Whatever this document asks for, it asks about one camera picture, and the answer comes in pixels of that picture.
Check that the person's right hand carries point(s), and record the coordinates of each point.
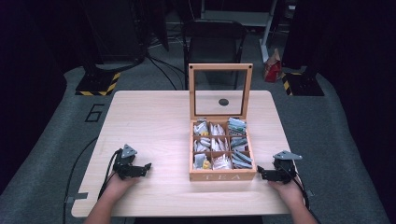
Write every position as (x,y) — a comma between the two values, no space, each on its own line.
(288,191)

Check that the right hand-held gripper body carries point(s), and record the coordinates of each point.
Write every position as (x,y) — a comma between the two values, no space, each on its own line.
(285,169)

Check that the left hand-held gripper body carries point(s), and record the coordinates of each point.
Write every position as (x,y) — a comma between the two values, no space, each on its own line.
(126,168)

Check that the person's left hand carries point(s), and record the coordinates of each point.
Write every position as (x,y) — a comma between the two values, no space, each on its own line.
(120,186)

